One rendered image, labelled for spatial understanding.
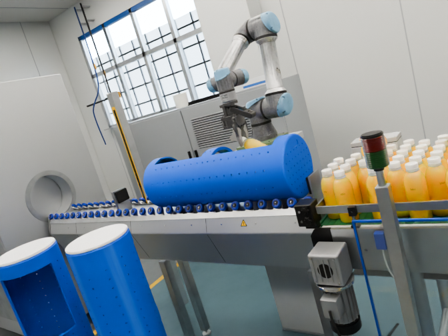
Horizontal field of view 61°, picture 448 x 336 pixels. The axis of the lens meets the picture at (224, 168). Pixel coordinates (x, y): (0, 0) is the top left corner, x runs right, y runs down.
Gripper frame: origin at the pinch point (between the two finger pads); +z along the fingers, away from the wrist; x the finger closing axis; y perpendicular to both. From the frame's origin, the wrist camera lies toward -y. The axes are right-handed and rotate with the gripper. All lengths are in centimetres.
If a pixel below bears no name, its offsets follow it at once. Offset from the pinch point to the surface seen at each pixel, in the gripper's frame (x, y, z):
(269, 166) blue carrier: 13.1, -17.6, 9.5
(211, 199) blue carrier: 10.9, 20.6, 22.8
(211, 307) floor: -35, 92, 123
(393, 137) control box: -24, -58, 14
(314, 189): 3.1, -29.9, 24.5
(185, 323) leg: 8, 74, 103
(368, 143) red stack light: 39, -67, 0
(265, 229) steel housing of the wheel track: 13.1, -6.6, 38.2
